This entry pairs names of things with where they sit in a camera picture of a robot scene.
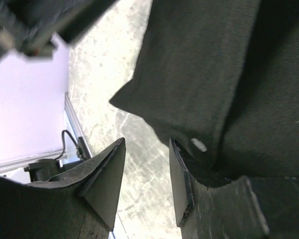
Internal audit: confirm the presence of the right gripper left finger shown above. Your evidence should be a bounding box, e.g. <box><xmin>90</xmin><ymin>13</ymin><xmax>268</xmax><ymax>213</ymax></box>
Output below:
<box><xmin>0</xmin><ymin>138</ymin><xmax>126</xmax><ymax>239</ymax></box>

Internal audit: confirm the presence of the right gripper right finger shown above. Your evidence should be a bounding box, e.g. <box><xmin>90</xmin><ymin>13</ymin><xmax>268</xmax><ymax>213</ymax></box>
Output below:
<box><xmin>169</xmin><ymin>138</ymin><xmax>269</xmax><ymax>239</ymax></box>

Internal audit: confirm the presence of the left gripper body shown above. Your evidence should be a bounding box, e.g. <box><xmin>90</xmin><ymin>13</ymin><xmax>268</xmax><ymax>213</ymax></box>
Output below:
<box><xmin>0</xmin><ymin>0</ymin><xmax>114</xmax><ymax>59</ymax></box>

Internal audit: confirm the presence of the black long sleeve shirt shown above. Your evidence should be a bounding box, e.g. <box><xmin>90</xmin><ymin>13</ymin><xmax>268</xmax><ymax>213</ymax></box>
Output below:
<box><xmin>110</xmin><ymin>0</ymin><xmax>299</xmax><ymax>239</ymax></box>

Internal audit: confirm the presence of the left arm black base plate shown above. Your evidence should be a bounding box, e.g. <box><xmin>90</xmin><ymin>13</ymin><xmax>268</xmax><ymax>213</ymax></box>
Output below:
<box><xmin>24</xmin><ymin>129</ymin><xmax>93</xmax><ymax>184</ymax></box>

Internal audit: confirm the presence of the aluminium front rail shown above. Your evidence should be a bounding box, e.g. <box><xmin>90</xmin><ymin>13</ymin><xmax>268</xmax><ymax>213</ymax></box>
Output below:
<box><xmin>0</xmin><ymin>92</ymin><xmax>128</xmax><ymax>239</ymax></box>

